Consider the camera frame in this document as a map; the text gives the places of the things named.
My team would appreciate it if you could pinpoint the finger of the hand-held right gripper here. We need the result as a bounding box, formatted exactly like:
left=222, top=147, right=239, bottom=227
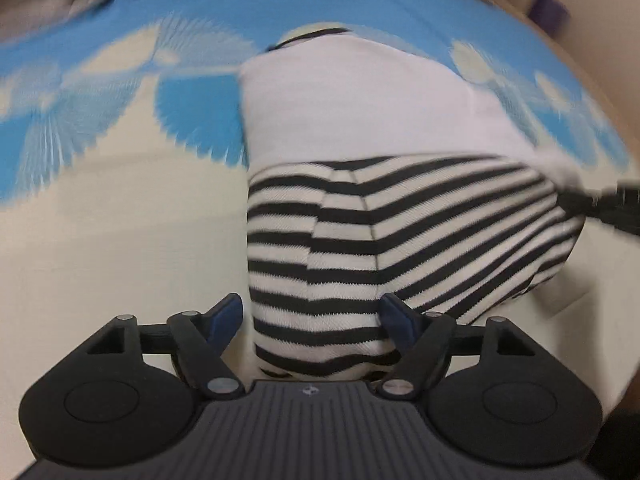
left=554, top=179, right=640, bottom=237

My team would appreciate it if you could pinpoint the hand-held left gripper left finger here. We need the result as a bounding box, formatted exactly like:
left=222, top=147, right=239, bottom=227
left=82, top=294, right=246, bottom=402

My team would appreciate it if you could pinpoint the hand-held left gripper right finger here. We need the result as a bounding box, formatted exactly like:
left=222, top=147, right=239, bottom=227
left=377, top=292, right=541, bottom=402

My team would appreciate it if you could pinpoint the black white striped shirt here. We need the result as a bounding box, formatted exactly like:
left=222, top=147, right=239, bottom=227
left=237, top=27, right=587, bottom=385

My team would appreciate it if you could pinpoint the purple box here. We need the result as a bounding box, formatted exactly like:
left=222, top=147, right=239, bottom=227
left=529, top=0, right=572, bottom=36

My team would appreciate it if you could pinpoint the blue white printed bedsheet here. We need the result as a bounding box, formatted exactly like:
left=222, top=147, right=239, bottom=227
left=0, top=0, right=633, bottom=396

